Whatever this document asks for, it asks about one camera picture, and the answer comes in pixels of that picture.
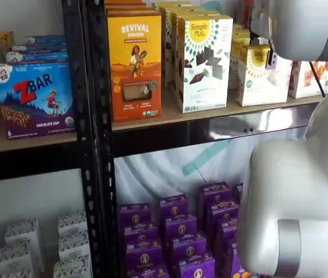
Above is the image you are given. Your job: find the wooden shelf board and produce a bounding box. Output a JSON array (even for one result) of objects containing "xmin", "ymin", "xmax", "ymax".
[
  {"xmin": 111, "ymin": 83, "xmax": 326, "ymax": 131},
  {"xmin": 0, "ymin": 131, "xmax": 78, "ymax": 155}
]

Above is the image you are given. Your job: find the purple Annie's snack box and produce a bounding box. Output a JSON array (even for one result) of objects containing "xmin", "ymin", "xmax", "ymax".
[
  {"xmin": 159, "ymin": 194, "xmax": 190, "ymax": 221},
  {"xmin": 122, "ymin": 222, "xmax": 159, "ymax": 247},
  {"xmin": 128, "ymin": 265, "xmax": 170, "ymax": 278},
  {"xmin": 198, "ymin": 181, "xmax": 231, "ymax": 209},
  {"xmin": 169, "ymin": 233, "xmax": 208, "ymax": 264},
  {"xmin": 178, "ymin": 251, "xmax": 216, "ymax": 278},
  {"xmin": 119, "ymin": 203, "xmax": 152, "ymax": 228},
  {"xmin": 205, "ymin": 199, "xmax": 239, "ymax": 229},
  {"xmin": 215, "ymin": 218, "xmax": 239, "ymax": 253},
  {"xmin": 125, "ymin": 239, "xmax": 163, "ymax": 272},
  {"xmin": 163, "ymin": 214, "xmax": 198, "ymax": 243}
]

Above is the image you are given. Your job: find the orange Revival cracker box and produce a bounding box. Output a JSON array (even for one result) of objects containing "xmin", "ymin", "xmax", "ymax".
[
  {"xmin": 106, "ymin": 13, "xmax": 163, "ymax": 123},
  {"xmin": 105, "ymin": 8, "xmax": 156, "ymax": 16}
]

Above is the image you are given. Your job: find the tall white Simple Mills box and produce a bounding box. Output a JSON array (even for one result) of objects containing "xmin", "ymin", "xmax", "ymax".
[
  {"xmin": 159, "ymin": 5, "xmax": 207, "ymax": 86},
  {"xmin": 176, "ymin": 14, "xmax": 234, "ymax": 114},
  {"xmin": 170, "ymin": 10, "xmax": 221, "ymax": 89}
]

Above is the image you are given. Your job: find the small white yellow-label box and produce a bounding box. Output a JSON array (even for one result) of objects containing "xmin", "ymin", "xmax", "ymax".
[
  {"xmin": 235, "ymin": 45, "xmax": 293, "ymax": 107},
  {"xmin": 229, "ymin": 28, "xmax": 252, "ymax": 90}
]

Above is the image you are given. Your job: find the white patterned box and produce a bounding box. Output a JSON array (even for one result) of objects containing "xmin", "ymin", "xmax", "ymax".
[
  {"xmin": 58, "ymin": 210, "xmax": 88, "ymax": 237},
  {"xmin": 53, "ymin": 256, "xmax": 92, "ymax": 278},
  {"xmin": 58, "ymin": 231, "xmax": 91, "ymax": 261},
  {"xmin": 0, "ymin": 269, "xmax": 34, "ymax": 278},
  {"xmin": 0, "ymin": 240, "xmax": 34, "ymax": 275},
  {"xmin": 4, "ymin": 218, "xmax": 45, "ymax": 273}
]

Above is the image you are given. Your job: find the blue purple ZBar box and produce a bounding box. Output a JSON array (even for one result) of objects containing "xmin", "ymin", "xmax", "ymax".
[
  {"xmin": 12, "ymin": 43, "xmax": 68, "ymax": 55},
  {"xmin": 24, "ymin": 35, "xmax": 67, "ymax": 46},
  {"xmin": 6, "ymin": 52, "xmax": 69, "ymax": 65},
  {"xmin": 0, "ymin": 62, "xmax": 75, "ymax": 140}
]

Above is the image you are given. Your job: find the purple Annie's hidden veggies box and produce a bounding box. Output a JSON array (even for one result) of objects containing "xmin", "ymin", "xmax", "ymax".
[{"xmin": 224, "ymin": 239, "xmax": 254, "ymax": 278}]

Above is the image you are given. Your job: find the white box with orange crackers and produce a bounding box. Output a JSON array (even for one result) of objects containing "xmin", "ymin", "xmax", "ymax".
[{"xmin": 288, "ymin": 60, "xmax": 328, "ymax": 99}]

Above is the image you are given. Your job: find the white plastic backing sheet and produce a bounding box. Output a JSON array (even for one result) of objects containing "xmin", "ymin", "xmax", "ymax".
[{"xmin": 114, "ymin": 134, "xmax": 308, "ymax": 211}]

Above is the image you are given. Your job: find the teal tape strip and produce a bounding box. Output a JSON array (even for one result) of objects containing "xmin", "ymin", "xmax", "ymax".
[{"xmin": 182, "ymin": 138, "xmax": 234, "ymax": 177}]

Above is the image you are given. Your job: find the black metal shelving rack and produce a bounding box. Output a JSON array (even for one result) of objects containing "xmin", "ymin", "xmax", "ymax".
[
  {"xmin": 0, "ymin": 0, "xmax": 98, "ymax": 278},
  {"xmin": 85, "ymin": 0, "xmax": 326, "ymax": 278}
]

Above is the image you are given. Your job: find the black cable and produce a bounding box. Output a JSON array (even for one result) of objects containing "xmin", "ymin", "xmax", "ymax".
[{"xmin": 307, "ymin": 60, "xmax": 326, "ymax": 98}]

